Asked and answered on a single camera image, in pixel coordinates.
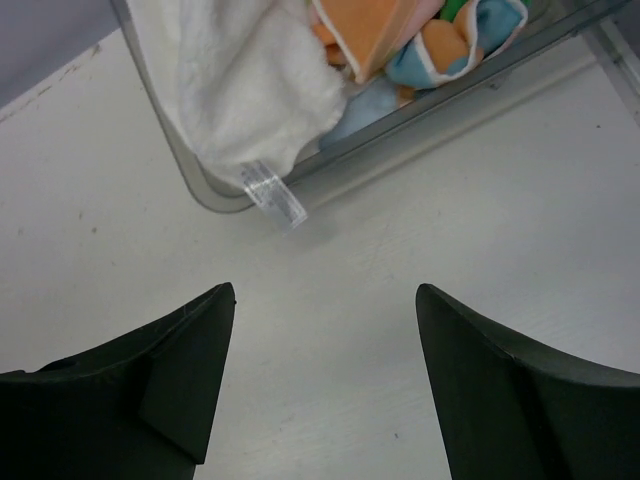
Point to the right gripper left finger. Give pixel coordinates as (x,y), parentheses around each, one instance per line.
(140,406)

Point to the clear grey plastic bin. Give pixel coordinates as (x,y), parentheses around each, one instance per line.
(552,48)

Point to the green towel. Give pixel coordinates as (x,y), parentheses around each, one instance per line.
(450,9)

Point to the white towel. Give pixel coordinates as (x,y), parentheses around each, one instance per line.
(246,87)

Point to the light blue towel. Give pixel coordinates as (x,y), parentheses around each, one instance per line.
(377,100)

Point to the aluminium mounting rail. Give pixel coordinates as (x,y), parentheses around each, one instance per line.
(619,62)

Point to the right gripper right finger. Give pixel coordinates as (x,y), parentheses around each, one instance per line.
(511,407)

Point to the orange patterned towel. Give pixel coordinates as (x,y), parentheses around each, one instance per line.
(407,42)

